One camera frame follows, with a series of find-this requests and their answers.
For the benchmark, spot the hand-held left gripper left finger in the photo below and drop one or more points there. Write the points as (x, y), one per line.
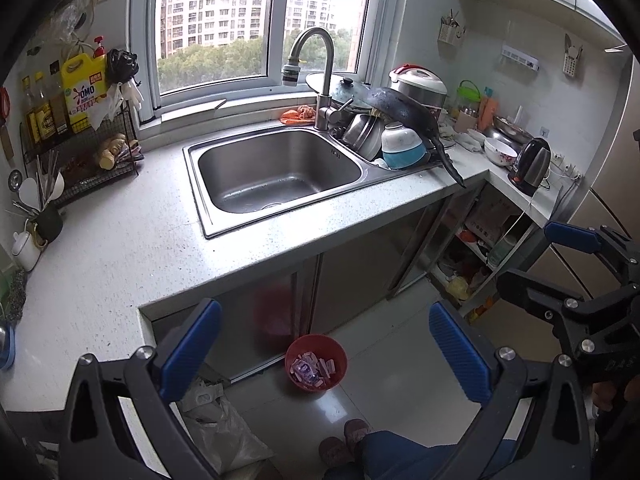
(192, 347)

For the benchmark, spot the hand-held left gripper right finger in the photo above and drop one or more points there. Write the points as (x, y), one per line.
(457, 352)

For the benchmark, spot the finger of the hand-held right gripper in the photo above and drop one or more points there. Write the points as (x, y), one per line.
(530, 292)
(570, 237)

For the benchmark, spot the red plastic trash bin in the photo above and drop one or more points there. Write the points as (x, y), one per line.
(341, 360)

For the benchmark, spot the person's right hand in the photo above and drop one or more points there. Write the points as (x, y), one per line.
(606, 396)

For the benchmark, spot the metal under-counter shelf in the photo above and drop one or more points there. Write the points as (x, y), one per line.
(480, 270)

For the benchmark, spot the white power strip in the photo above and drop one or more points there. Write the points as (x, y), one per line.
(565, 167)

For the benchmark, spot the embossed steel cabinet door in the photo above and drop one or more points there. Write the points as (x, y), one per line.
(250, 300)

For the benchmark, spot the cardboard box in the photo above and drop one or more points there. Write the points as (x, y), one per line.
(492, 217)

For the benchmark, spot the black electric kettle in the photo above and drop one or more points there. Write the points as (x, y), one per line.
(530, 165)

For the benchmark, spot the white plastic bag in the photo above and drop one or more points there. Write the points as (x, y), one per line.
(225, 430)

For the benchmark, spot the floral ceramic bowl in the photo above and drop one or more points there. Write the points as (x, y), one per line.
(500, 152)

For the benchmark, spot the steel bowl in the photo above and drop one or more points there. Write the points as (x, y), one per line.
(510, 132)

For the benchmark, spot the plain steel cabinet door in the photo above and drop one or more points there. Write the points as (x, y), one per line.
(370, 265)

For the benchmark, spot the purple slipper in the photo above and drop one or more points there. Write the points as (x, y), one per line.
(334, 452)
(356, 431)

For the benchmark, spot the white cloth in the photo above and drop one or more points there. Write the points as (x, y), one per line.
(467, 139)

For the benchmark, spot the orange packet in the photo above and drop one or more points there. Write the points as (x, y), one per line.
(488, 110)

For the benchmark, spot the green lidded jar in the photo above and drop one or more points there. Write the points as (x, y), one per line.
(469, 97)

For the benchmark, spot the blue and white bowl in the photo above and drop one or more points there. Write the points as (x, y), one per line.
(402, 152)

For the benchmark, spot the stainless steel sink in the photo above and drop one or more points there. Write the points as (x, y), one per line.
(280, 180)

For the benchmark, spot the white lidded ceramic pot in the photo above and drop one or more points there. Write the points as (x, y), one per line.
(25, 252)

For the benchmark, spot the black wok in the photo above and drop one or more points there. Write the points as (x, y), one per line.
(405, 110)

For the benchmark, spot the white rice spoon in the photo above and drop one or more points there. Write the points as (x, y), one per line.
(56, 187)

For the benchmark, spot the ginger root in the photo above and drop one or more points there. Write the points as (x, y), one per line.
(110, 152)

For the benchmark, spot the dried red chilies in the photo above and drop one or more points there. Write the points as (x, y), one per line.
(77, 167)

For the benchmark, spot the white rice cooker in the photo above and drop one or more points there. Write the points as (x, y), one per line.
(420, 85)

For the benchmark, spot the steel basin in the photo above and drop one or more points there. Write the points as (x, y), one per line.
(362, 135)

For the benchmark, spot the bundle of chopsticks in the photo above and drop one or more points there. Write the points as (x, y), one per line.
(46, 170)

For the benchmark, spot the metal ladle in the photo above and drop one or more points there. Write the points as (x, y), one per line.
(15, 179)

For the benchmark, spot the orange cloth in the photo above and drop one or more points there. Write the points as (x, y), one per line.
(297, 115)

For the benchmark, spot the clear plastic bag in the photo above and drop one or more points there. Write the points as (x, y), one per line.
(102, 107)

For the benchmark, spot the pale rubber glove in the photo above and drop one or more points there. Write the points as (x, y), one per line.
(131, 94)

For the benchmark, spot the glass pot lid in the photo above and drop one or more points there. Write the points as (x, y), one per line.
(345, 92)

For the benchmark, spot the yellow detergent bottle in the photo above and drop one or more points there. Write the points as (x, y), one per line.
(82, 95)

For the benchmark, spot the cooking oil bottle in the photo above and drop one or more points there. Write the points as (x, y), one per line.
(44, 115)

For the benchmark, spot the dark sauce bottle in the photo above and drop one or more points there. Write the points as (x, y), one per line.
(57, 90)

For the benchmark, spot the black plastic bag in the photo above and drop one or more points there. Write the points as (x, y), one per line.
(121, 65)

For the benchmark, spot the steel gooseneck faucet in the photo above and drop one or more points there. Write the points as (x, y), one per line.
(327, 65)

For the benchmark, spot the white framed window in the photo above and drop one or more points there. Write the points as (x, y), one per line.
(215, 10)

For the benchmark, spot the crumpled clear plastic bags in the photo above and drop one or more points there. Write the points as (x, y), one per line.
(75, 15)

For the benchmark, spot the white perforated wall holder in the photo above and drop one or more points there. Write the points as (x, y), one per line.
(571, 60)

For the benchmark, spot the white wall rack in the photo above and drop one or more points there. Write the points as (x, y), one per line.
(520, 57)

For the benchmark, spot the wall utensil holder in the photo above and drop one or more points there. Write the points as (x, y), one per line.
(451, 30)

